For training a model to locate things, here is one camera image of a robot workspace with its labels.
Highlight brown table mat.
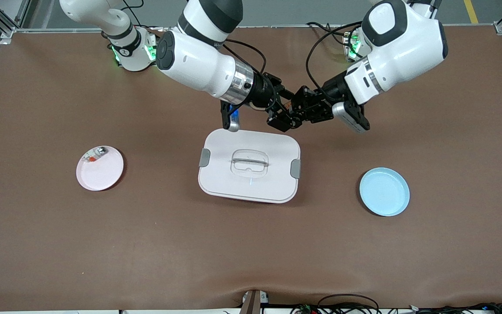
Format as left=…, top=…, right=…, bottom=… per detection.
left=0, top=25, right=502, bottom=311

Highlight black arm base cable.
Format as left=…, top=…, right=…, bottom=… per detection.
left=306, top=21, right=352, bottom=40

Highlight small silver red object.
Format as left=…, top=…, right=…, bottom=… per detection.
left=83, top=147, right=109, bottom=164

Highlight aluminium table edge rail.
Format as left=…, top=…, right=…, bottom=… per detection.
left=16, top=24, right=495, bottom=33

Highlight light blue round plate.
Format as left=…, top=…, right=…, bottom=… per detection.
left=359, top=167, right=410, bottom=217

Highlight black looped cable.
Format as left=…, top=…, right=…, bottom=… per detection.
left=317, top=294, right=380, bottom=314

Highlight black cable bundle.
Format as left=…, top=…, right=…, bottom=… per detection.
left=408, top=302, right=502, bottom=314

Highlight pink round plate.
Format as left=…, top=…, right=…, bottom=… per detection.
left=76, top=146, right=125, bottom=192

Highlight white lidded box grey latches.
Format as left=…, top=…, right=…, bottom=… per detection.
left=198, top=128, right=302, bottom=204

